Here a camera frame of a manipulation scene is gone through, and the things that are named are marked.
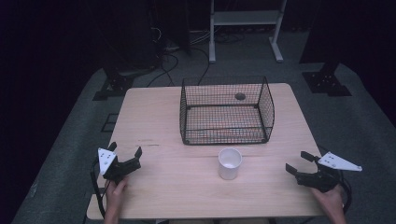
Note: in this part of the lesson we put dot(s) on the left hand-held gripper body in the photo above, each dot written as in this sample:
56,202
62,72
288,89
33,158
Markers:
120,168

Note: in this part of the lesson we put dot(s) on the white metal frame table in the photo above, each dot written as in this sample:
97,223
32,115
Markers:
247,29

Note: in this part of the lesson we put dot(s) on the white cup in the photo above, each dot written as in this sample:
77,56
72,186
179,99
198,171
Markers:
229,167

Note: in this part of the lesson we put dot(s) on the person's left hand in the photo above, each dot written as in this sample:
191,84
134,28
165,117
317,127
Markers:
115,190

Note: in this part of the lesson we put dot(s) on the black stand base plate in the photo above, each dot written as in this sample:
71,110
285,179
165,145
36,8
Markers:
326,81
113,84

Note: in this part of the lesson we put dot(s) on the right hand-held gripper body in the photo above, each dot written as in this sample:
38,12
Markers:
325,174

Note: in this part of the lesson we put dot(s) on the person's right hand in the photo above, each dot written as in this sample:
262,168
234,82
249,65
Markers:
329,200

